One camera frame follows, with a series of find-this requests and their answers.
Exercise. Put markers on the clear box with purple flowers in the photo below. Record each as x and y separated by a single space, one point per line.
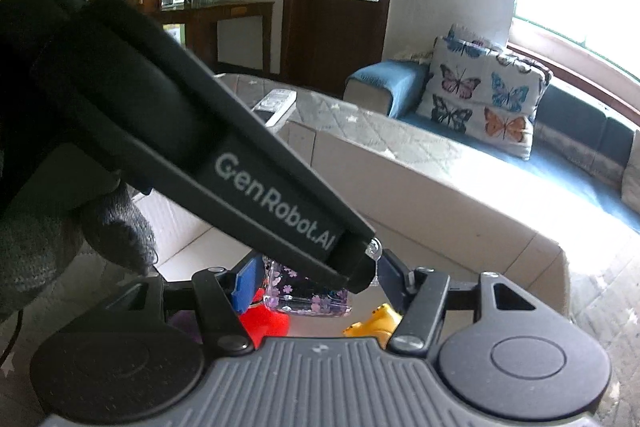
302 301

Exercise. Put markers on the purple toy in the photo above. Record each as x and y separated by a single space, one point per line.
184 324

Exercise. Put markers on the yellow toy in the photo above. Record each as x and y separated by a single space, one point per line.
376 322

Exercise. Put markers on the grey sofa cushion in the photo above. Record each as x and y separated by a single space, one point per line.
632 179

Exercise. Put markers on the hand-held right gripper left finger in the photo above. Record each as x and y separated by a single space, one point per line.
246 282

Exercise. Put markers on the person's left hand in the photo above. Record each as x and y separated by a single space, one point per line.
45 247

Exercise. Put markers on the blue sofa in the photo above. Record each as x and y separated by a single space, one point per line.
575 167

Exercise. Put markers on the red toy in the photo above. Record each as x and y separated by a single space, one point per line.
267 323

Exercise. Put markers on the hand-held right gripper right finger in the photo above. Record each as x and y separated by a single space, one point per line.
394 278

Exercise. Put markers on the small butterfly print pillow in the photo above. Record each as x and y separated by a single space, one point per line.
467 34

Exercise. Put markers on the large butterfly print pillow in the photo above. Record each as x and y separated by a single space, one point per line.
475 97

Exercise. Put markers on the wooden console table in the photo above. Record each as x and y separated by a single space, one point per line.
235 10

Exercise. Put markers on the white remote control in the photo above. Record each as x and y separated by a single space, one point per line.
274 104

